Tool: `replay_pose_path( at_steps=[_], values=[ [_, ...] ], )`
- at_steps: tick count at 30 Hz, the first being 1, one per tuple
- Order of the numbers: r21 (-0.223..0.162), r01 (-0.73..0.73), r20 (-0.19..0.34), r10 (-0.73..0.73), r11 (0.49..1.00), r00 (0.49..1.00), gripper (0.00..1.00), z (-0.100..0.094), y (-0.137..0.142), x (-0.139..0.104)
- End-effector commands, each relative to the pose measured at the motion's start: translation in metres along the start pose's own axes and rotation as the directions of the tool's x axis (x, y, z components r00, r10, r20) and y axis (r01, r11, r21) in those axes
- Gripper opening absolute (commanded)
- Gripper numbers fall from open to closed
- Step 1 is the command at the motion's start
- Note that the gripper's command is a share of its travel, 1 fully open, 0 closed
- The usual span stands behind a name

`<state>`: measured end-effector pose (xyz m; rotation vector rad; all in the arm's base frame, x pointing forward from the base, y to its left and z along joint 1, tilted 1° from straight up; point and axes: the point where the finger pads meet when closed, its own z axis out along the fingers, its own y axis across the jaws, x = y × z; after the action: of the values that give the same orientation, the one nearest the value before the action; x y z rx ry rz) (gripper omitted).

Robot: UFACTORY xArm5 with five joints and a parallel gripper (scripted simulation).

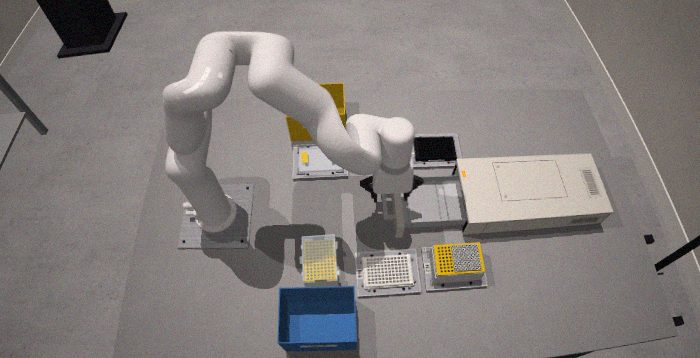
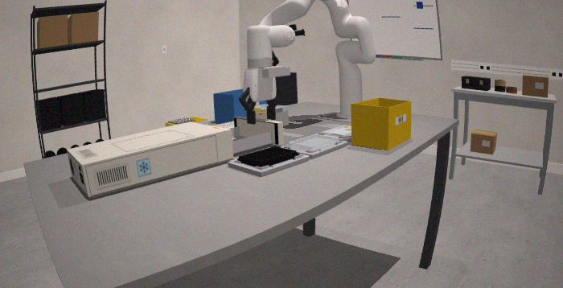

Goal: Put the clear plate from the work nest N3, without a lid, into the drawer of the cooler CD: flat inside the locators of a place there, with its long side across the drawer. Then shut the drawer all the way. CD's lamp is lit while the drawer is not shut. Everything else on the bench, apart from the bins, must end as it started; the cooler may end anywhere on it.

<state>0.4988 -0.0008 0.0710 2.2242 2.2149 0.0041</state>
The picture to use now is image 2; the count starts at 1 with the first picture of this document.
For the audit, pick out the yellow open-top box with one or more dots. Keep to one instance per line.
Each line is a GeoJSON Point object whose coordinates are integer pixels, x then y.
{"type": "Point", "coordinates": [380, 123]}

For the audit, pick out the blue open-top box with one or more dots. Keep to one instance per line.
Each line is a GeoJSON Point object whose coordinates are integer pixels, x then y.
{"type": "Point", "coordinates": [227, 106]}

